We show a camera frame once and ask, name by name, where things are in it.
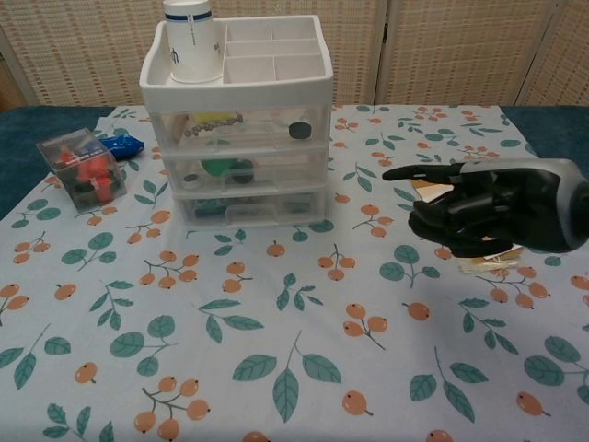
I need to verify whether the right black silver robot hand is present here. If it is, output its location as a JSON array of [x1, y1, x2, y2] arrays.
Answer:
[[382, 157, 585, 259]]

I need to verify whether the clear drawer tray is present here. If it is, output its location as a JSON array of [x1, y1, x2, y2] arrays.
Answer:
[[173, 188, 329, 227]]

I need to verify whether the clear box of red parts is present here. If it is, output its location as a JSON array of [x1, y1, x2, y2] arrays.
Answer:
[[36, 128, 128, 213]]

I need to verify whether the brown cardboard piece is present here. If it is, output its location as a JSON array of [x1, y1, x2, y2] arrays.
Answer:
[[410, 178, 525, 277]]

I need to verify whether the woven beige folding screen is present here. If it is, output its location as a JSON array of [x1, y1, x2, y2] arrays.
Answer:
[[0, 0, 589, 110]]

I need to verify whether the floral leaf berry tablecloth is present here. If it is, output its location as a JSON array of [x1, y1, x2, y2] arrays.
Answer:
[[0, 104, 589, 442]]

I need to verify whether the green round item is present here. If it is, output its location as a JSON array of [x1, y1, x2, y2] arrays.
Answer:
[[201, 158, 252, 179]]

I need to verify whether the yellow flat item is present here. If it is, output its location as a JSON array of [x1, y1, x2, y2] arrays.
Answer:
[[192, 110, 231, 125]]

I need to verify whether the white paper cup blue stripe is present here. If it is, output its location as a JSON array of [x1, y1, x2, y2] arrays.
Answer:
[[163, 0, 224, 86]]

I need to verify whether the blue snack packet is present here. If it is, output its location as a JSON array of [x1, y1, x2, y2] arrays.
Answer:
[[99, 130, 145, 161]]

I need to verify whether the white plastic drawer organizer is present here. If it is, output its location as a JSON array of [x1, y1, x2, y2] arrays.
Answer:
[[139, 15, 333, 227]]

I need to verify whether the metal bead chain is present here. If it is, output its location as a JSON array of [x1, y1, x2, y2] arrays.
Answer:
[[183, 113, 244, 137]]

